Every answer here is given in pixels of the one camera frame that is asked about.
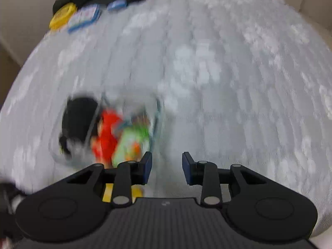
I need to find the yellow plastic container lid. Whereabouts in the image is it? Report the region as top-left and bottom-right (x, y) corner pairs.
(102, 183), (144, 205)

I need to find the pink green toy box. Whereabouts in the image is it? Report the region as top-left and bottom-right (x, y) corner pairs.
(111, 114), (151, 167)

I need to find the red hooded doll figure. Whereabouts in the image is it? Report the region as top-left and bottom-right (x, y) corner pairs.
(90, 109), (122, 168)

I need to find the black plush cat keychain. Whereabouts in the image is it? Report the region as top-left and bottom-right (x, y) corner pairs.
(59, 96), (101, 157)

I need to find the clear glass divided container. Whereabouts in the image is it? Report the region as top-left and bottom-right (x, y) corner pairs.
(49, 87), (162, 169)

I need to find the small yellow lidded container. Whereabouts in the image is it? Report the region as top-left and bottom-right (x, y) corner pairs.
(49, 3), (77, 30)

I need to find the small blue pouch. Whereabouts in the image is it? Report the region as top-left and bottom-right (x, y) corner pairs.
(107, 0), (127, 11)

